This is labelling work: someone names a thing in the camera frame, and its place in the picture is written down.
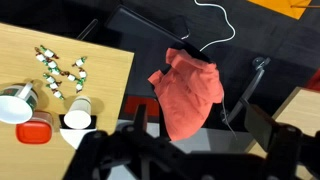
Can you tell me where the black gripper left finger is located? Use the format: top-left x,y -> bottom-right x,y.
63,105 -> 187,180

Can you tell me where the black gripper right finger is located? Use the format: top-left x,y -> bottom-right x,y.
244,104 -> 320,180

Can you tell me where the red lid plastic container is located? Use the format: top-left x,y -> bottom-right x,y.
15,111 -> 53,144

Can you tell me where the white paper cup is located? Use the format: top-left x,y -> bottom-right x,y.
63,96 -> 91,129

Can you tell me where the red cloth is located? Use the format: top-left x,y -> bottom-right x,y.
148,48 -> 224,141

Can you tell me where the wrapped candy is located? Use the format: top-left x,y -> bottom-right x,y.
48,67 -> 61,75
35,47 -> 46,62
62,71 -> 78,81
46,58 -> 57,68
43,73 -> 56,83
40,45 -> 58,59
78,68 -> 87,79
72,56 -> 87,67
76,80 -> 84,93
52,89 -> 65,100
46,82 -> 62,90

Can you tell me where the black office chair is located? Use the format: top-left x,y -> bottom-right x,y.
76,6 -> 272,125

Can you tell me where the white mug with pattern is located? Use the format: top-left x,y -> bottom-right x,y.
0,82 -> 38,124

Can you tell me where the orange mat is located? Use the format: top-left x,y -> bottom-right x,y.
248,0 -> 312,20

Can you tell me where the white cable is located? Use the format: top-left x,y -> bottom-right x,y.
194,0 -> 237,52

